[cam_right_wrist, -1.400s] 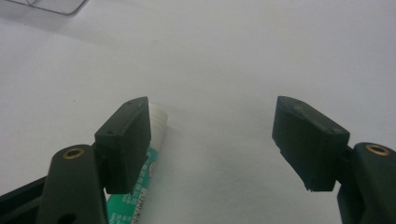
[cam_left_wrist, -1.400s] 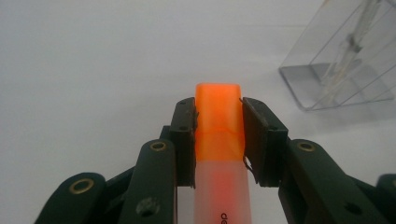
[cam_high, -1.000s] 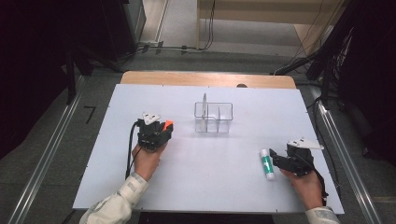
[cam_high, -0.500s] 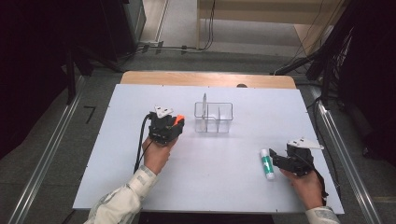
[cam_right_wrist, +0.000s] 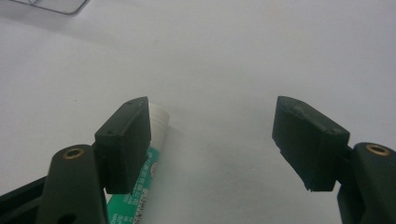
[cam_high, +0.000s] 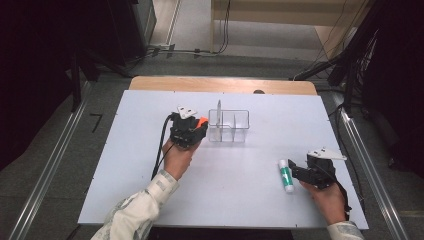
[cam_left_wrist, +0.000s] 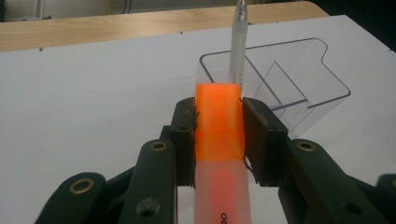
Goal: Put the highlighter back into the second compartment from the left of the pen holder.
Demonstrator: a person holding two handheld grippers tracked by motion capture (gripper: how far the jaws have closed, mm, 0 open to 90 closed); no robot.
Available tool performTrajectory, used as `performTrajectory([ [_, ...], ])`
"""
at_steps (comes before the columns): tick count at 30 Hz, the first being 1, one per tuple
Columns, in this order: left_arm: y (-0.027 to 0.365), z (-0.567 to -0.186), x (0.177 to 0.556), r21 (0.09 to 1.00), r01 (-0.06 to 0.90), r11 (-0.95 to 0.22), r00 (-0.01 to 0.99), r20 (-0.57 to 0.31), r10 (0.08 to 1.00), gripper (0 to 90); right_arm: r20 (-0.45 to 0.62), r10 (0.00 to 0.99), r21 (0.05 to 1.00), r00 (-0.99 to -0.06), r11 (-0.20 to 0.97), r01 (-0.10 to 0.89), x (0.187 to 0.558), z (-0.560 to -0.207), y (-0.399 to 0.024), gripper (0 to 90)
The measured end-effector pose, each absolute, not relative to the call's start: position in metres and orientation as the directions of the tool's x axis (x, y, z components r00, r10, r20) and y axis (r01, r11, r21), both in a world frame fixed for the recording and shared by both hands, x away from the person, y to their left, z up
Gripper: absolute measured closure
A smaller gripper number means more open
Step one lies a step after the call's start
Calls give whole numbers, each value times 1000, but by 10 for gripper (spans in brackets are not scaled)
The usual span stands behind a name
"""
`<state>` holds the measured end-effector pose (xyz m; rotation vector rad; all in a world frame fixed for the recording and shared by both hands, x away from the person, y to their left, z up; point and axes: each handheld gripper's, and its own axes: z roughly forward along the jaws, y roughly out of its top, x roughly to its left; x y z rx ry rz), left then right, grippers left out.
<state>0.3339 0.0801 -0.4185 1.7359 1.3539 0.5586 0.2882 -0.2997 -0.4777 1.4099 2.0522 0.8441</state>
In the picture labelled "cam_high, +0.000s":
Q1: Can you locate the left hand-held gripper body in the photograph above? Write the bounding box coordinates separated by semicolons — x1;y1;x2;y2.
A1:
169;105;202;150

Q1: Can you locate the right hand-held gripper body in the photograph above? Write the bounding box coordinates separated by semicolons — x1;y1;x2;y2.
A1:
305;147;348;191

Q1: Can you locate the orange highlighter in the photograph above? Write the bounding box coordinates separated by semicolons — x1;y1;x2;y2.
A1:
195;116;210;130

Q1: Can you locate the green and white glue stick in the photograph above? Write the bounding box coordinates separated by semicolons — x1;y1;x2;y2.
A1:
278;158;296;194

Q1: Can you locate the clear ballpoint pen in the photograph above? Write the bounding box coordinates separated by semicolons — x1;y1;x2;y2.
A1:
214;99;223;143

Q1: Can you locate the clear plastic organizer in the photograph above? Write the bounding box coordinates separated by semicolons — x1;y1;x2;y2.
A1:
207;108;251;144

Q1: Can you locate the person's left hand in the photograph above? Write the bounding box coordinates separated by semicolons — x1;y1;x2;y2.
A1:
161;138;202;181

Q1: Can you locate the person's right hand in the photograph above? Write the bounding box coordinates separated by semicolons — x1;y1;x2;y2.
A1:
299;181;348;226

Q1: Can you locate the white table board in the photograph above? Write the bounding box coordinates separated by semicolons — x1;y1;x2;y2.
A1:
77;89;370;230

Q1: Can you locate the black cabinet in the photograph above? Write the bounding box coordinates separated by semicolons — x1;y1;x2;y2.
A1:
106;0;158;66

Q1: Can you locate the black tripod stand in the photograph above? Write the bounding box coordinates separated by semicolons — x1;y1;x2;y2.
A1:
68;46;131;113

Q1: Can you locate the light wooden furniture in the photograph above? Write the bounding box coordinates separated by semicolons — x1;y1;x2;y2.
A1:
209;0;374;61

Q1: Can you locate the left hand-held gripper cable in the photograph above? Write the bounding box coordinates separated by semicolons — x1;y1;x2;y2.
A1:
150;113;176;181

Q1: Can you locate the hand-held gripper cable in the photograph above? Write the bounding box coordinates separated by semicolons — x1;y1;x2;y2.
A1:
333;178;353;222
150;113;176;181

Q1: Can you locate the right hand-held gripper cable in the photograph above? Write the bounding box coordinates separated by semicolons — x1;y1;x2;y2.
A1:
333;178;353;222

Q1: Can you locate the metal floor rail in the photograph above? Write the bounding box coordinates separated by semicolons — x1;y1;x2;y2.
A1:
8;81;93;240
331;91;411;240

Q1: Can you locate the black floor cable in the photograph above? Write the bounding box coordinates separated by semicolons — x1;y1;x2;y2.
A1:
124;43;221;64

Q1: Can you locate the black hanging cable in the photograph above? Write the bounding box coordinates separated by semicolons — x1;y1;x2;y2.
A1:
213;0;233;55

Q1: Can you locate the black stand with cables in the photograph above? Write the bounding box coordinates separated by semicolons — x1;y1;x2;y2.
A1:
293;0;394;116

